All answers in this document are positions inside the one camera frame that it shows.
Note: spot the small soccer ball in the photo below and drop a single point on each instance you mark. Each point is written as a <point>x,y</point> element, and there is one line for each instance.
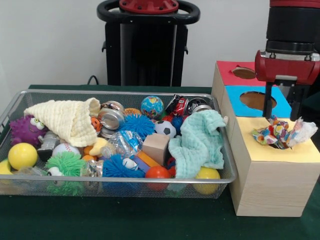
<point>165,129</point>

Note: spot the cream knitted cloth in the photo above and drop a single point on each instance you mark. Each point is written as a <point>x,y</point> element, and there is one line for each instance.
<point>65,120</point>

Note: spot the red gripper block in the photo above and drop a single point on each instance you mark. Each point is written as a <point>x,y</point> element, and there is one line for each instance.
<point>287,70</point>

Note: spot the dark green table cloth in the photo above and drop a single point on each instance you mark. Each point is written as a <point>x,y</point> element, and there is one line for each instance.
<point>125,220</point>

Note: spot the mint green cloth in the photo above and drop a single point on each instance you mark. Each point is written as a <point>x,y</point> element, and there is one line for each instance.
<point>197,142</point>

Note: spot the shallow clear mesh bin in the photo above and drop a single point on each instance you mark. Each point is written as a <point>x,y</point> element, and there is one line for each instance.
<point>150,192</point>

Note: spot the small multicolour knotted cloth toy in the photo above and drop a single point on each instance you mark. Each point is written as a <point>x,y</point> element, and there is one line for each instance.
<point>277,135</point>

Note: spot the purple spiky toy with eyes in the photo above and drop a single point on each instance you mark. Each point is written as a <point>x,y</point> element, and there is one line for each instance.
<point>25,131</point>

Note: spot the green fuzzy toy with eyes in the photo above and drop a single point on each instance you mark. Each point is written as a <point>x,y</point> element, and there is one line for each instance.
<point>70,165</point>

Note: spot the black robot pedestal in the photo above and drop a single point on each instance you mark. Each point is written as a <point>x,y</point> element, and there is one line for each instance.
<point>147,50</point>

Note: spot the globe print ball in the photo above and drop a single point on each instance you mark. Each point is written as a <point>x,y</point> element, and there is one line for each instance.
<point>152,107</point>

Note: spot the yellow ball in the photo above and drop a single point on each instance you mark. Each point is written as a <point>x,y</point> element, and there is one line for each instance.
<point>22,156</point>

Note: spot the plain wooden block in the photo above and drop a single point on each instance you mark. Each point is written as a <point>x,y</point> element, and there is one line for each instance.
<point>156,147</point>

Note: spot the wooden box with three holes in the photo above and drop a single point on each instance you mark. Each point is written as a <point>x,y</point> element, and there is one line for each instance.
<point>272,180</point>

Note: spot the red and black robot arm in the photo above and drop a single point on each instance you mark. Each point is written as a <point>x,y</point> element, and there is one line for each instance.
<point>292,25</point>

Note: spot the blue spiky rubber ball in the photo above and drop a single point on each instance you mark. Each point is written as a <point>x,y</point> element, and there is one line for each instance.
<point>137,125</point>

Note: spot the orange ball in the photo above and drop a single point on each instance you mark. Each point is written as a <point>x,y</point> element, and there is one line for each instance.
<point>158,173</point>

